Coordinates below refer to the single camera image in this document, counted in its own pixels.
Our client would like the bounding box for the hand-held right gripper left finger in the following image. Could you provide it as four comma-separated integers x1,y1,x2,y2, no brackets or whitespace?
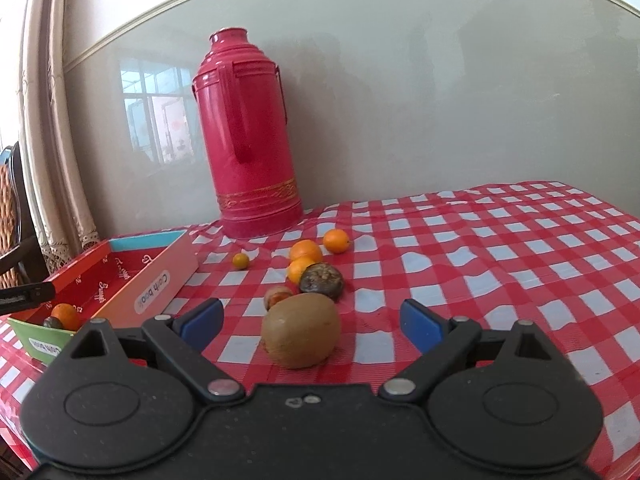
70,298,246,406

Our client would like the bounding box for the dark wrinkled passion fruit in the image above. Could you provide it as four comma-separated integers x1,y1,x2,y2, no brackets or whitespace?
299,263,345,297

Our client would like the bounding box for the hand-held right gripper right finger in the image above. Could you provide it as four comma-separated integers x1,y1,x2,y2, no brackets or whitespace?
378,298,556,404

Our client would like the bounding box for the dark wicker chair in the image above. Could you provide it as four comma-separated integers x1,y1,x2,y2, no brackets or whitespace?
0,142,51,291

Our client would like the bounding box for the beige curtain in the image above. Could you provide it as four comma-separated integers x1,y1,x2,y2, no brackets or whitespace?
20,0,108,281

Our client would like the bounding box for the small brown nut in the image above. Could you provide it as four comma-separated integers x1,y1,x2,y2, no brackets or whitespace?
264,285,296,311

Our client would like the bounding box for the red checkered tablecloth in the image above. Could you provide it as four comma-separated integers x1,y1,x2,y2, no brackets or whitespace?
0,180,640,480

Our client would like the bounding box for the colourful cardboard box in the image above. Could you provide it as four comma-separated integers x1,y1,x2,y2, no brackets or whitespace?
6,229,200,367

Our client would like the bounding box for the red thermos flask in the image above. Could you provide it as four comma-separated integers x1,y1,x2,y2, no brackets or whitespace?
190,27,303,240

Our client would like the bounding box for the brown kiwi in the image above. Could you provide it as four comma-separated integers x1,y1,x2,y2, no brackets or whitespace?
261,292,343,370

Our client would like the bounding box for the orange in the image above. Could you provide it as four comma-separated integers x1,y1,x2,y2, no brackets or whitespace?
286,256,317,285
51,303,81,331
322,228,350,254
290,240,324,266

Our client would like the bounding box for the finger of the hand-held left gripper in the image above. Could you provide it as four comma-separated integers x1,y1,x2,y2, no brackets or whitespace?
0,282,57,317

